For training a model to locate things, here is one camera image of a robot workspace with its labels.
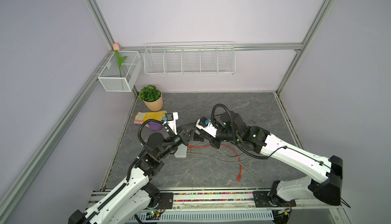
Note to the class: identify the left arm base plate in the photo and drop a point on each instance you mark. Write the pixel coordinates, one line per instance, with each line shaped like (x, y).
(163, 200)

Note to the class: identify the green plant in pot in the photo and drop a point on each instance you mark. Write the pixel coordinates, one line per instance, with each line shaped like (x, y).
(152, 97)

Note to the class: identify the purple pink trowel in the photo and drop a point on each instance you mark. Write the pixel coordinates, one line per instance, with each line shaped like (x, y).
(151, 125)

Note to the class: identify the small white wire basket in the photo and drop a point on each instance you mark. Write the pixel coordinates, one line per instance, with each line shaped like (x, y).
(110, 78)

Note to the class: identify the white network switch box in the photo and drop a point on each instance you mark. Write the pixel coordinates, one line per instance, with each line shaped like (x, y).
(181, 152)

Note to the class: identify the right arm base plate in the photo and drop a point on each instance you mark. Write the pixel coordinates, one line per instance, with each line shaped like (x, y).
(262, 200)

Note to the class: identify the pink artificial tulip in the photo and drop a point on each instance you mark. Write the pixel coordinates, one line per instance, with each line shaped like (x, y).
(120, 59)

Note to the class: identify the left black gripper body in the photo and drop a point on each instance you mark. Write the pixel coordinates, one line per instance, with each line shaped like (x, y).
(179, 138)

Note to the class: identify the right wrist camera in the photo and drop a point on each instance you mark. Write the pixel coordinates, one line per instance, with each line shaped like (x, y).
(204, 125)

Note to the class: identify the yellow work glove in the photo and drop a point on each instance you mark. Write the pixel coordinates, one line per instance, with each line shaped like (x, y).
(140, 117)

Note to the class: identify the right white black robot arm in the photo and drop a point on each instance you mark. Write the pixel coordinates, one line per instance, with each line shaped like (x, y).
(323, 176)

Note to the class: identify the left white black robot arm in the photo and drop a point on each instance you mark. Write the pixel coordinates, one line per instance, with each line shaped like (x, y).
(135, 192)

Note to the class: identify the long white wire basket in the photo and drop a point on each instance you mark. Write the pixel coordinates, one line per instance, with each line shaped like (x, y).
(191, 58)

